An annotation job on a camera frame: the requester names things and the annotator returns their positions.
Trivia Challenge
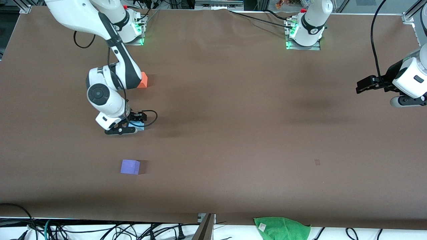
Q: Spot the purple foam block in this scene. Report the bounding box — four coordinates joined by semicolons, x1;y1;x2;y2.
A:
120;159;141;175

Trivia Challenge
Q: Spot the brown table cover sheet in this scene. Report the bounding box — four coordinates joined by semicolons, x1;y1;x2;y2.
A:
0;6;427;230

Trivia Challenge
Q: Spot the metal background rack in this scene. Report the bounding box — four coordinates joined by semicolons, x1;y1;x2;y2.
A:
194;0;245;10

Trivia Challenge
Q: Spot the green microfibre cloth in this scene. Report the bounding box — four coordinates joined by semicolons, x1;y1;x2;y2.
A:
254;217;312;240

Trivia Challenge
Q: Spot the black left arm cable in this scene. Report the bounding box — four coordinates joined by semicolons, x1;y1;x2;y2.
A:
371;0;388;84

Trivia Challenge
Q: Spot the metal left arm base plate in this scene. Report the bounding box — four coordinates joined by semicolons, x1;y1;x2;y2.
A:
285;20;321;51

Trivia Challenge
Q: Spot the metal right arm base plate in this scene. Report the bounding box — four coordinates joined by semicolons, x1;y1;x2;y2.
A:
109;25;144;46

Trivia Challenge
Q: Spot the black table cable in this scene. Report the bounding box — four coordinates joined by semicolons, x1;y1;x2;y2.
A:
265;9;288;19
229;10;296;30

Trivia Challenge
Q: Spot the black looped floor cable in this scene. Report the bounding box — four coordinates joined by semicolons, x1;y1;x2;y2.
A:
0;203;39;240

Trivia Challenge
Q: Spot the aluminium profile post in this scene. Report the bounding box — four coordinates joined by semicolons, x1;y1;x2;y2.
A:
192;213;216;240

